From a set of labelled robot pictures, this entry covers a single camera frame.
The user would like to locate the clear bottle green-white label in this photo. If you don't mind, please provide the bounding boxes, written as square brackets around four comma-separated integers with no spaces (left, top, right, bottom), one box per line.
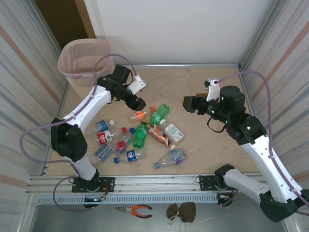
[159,118,186,145]

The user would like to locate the aluminium back bar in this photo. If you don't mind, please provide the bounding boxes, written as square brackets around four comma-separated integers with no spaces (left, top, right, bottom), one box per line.
[125,63,240,70]

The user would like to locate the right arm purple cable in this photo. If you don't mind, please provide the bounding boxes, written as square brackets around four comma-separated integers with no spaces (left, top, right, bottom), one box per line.
[216,70,309,216]

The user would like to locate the clear bottle colourful label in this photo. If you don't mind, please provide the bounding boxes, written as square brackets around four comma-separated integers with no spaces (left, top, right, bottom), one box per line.
[154,149,187,170]

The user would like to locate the tall green soda bottle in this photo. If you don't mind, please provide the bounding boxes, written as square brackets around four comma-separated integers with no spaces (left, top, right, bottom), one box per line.
[132,120,148,148]

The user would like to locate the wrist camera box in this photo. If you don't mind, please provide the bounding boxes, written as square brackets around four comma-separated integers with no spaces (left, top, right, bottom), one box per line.
[204,77,221,102]
[127,75,148,95]

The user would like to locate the brown cloth pouch with string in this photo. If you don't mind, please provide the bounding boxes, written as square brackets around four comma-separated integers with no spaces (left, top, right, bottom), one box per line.
[166,202,213,231]

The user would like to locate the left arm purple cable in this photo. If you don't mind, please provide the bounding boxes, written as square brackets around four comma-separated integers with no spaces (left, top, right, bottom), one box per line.
[19,54,138,213]

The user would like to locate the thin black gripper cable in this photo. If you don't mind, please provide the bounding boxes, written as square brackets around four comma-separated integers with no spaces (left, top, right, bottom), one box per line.
[207,117,226,133]

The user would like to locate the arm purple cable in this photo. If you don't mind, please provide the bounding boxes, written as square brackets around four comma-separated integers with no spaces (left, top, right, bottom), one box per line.
[216,70,309,216]
[19,54,138,213]

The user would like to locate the brown chocolate drink bottle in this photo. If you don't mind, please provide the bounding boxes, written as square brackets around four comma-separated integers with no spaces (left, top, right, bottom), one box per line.
[147,123,176,150]

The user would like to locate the grey metal shelf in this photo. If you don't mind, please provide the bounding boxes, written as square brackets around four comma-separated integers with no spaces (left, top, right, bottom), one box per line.
[31,203,289,232]

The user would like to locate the blue label water bottle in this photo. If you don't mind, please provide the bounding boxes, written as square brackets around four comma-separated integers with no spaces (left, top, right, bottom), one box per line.
[89,143,115,166]

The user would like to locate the green plastic bottle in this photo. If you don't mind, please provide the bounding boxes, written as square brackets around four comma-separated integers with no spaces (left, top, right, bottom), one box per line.
[148,103,171,126]

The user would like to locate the blue label bottle white cap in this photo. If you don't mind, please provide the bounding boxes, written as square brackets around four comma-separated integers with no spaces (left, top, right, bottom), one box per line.
[96,119,115,133]

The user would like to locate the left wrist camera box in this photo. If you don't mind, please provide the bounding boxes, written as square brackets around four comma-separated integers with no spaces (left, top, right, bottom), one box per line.
[127,75,148,95]

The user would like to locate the orange handled pliers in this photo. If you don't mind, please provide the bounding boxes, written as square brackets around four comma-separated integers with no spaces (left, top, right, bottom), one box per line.
[114,204,153,219]

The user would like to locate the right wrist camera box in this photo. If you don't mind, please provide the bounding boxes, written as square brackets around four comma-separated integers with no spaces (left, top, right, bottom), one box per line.
[204,77,221,102]

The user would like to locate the slotted cable duct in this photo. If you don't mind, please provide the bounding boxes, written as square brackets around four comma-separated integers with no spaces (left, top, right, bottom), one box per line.
[35,194,219,205]

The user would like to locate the long Pepsi bottle blue cap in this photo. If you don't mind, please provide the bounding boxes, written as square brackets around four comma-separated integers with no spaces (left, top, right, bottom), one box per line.
[113,147,147,165]

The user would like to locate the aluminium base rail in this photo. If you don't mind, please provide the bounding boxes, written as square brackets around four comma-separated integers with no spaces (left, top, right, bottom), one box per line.
[28,172,289,194]

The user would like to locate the beige mesh waste bin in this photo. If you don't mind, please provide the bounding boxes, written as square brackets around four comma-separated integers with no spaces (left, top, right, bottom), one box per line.
[57,38,115,100]

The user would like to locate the brown door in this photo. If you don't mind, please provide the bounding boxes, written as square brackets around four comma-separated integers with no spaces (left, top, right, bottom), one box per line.
[35,0,97,46]

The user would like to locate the red label bottle blue cap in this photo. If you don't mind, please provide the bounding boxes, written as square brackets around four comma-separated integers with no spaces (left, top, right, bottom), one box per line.
[115,127,136,155]

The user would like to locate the orange label bottle orange cap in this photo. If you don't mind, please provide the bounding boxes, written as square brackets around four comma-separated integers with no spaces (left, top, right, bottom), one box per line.
[128,106,156,124]

